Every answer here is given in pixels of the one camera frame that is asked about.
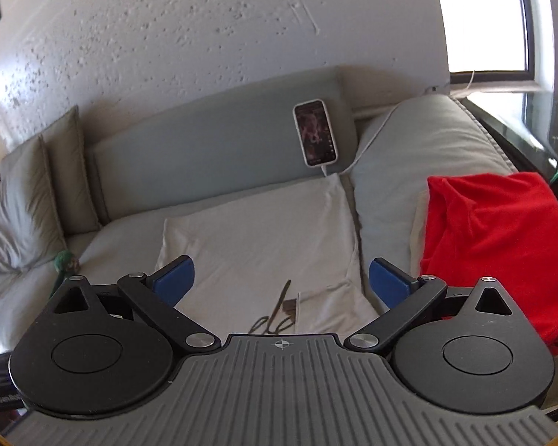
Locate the white printed t-shirt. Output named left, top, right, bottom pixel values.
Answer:
left=157, top=175, right=378, bottom=339

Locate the window with dark frame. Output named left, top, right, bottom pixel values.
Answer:
left=439, top=0, right=536, bottom=85

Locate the dark glass side table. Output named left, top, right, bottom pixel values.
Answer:
left=461, top=91, right=558, bottom=200

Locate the beige throw pillow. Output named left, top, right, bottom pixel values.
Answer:
left=0, top=137, right=66, bottom=274
left=41, top=106, right=100, bottom=236

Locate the khaki beige garment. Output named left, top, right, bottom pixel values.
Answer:
left=409, top=189, right=429, bottom=276

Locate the rear beige throw pillow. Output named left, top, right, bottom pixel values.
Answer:
left=41, top=106, right=100, bottom=236

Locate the grey sofa seat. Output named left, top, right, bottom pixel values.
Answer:
left=0, top=166, right=369, bottom=359

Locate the green massage hammer stick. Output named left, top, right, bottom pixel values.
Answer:
left=50, top=250, right=80, bottom=296

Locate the front beige throw pillow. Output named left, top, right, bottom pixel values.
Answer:
left=0, top=137, right=66, bottom=274

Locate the grey sofa back cushion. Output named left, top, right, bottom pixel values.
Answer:
left=85, top=68, right=359, bottom=223

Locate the white smartphone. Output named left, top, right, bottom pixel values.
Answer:
left=292, top=99, right=339, bottom=168

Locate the red folded garment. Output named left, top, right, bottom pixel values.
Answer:
left=419, top=172, right=558, bottom=355

